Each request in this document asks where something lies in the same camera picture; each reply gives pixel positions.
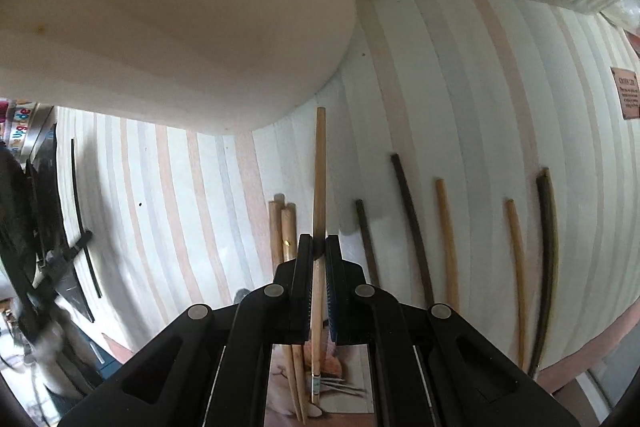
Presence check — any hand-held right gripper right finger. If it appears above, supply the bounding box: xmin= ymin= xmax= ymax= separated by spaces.
xmin=325 ymin=234 xmax=583 ymax=427

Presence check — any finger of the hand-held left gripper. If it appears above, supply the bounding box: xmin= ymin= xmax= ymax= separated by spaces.
xmin=30 ymin=229 xmax=94 ymax=303

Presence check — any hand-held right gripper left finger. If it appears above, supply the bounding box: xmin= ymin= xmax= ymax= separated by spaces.
xmin=57 ymin=233 xmax=316 ymax=427

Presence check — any light wooden chopstick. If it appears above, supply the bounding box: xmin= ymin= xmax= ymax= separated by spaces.
xmin=268 ymin=200 xmax=303 ymax=425
xmin=504 ymin=199 xmax=528 ymax=370
xmin=309 ymin=107 xmax=328 ymax=408
xmin=434 ymin=178 xmax=461 ymax=310
xmin=280 ymin=203 xmax=307 ymax=425

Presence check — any dark brown chopstick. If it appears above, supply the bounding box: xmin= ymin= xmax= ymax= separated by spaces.
xmin=390 ymin=153 xmax=436 ymax=308
xmin=355 ymin=198 xmax=383 ymax=295
xmin=527 ymin=167 xmax=560 ymax=378

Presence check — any cream ribbed utensil holder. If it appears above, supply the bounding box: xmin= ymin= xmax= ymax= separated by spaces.
xmin=0 ymin=0 xmax=358 ymax=135

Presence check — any black cooktop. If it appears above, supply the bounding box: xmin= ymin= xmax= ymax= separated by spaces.
xmin=27 ymin=129 xmax=96 ymax=323

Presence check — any wok with steel lid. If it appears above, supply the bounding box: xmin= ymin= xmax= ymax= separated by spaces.
xmin=0 ymin=149 xmax=38 ymax=308

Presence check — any cat-shaped mat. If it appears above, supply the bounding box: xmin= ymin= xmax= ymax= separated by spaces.
xmin=264 ymin=317 xmax=376 ymax=427

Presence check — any small brown label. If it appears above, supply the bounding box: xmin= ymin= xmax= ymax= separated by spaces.
xmin=611 ymin=67 xmax=640 ymax=120

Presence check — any colourful wall sticker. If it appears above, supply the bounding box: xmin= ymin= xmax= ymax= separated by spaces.
xmin=0 ymin=99 xmax=36 ymax=168

